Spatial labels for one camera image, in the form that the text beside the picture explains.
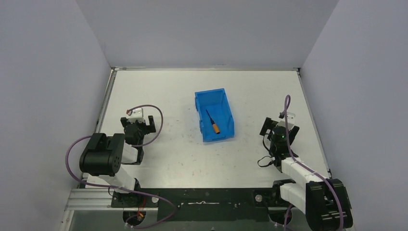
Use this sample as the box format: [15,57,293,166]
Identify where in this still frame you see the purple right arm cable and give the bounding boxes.
[282,94,345,231]

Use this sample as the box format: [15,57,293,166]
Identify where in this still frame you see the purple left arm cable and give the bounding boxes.
[65,104,177,230]

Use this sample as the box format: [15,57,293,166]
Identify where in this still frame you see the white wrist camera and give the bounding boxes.
[126,108,145,123]
[277,112,296,130]

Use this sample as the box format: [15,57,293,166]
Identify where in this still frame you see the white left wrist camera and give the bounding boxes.
[126,108,145,123]

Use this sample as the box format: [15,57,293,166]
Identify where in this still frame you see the blue plastic bin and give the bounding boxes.
[195,88,235,142]

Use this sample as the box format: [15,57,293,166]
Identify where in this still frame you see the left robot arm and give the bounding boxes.
[79,115,156,193]

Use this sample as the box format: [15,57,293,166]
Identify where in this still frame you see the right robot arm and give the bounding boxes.
[260,114,354,231]

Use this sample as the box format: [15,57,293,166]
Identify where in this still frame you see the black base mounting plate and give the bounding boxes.
[111,188,289,223]

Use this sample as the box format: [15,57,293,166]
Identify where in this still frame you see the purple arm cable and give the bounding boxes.
[282,94,345,231]
[65,104,177,230]

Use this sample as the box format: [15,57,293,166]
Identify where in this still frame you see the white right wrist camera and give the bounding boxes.
[277,112,296,130]

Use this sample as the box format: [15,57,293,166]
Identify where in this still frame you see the aluminium frame rail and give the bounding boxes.
[66,188,289,211]

